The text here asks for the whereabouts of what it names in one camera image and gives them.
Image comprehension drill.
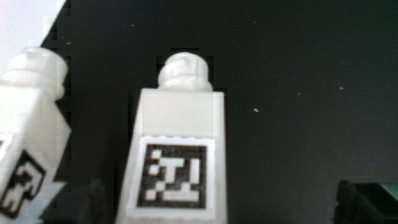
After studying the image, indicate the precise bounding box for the white sheet with fiducial markers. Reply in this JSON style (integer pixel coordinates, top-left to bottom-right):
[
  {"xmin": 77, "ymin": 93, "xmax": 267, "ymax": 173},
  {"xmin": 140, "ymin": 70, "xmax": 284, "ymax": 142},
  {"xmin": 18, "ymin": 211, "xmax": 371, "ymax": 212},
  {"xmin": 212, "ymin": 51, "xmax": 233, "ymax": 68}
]
[{"xmin": 0, "ymin": 0, "xmax": 66, "ymax": 73}]

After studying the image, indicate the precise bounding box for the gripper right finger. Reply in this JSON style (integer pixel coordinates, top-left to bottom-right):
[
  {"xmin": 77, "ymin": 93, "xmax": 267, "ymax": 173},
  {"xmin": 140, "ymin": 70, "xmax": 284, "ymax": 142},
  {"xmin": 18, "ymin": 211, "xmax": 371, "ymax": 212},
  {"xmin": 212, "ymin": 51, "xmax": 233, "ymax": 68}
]
[{"xmin": 336, "ymin": 180, "xmax": 398, "ymax": 224}]

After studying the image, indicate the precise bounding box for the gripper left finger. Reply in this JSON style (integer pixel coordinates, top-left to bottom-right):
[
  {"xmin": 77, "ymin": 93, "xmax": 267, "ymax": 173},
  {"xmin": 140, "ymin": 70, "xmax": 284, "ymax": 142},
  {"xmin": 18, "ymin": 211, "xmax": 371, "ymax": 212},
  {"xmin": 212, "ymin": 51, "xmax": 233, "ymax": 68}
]
[{"xmin": 41, "ymin": 179, "xmax": 110, "ymax": 224}]

